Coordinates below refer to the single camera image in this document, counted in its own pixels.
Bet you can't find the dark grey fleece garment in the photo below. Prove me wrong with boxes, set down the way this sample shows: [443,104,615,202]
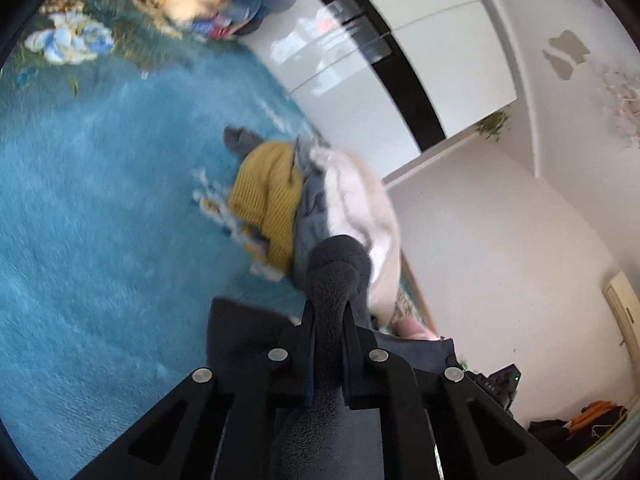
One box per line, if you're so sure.
[207,235,454,479]

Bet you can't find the orange and black clothes pile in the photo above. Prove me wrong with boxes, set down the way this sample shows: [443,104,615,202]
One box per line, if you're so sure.
[528,400,628,465]

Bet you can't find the white air conditioner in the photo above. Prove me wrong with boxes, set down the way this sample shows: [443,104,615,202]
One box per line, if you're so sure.
[603,272,640,366]

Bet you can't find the grey blue garment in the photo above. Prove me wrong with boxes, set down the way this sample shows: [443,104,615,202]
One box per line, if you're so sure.
[222,126,330,289]

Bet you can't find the white fluffy garment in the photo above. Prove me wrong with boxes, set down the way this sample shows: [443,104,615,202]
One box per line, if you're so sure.
[310,146,401,326]

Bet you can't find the teal floral bed blanket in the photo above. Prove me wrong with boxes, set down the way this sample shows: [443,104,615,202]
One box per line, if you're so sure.
[0,0,436,480]

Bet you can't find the mustard yellow knit sweater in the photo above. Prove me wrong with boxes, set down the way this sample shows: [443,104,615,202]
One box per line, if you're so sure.
[228,141,304,274]

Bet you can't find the green plant on wardrobe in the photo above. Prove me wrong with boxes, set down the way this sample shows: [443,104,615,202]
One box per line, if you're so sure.
[475,110,510,142]

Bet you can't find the white glossy wardrobe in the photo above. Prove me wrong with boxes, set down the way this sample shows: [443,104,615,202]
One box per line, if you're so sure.
[246,0,516,177]

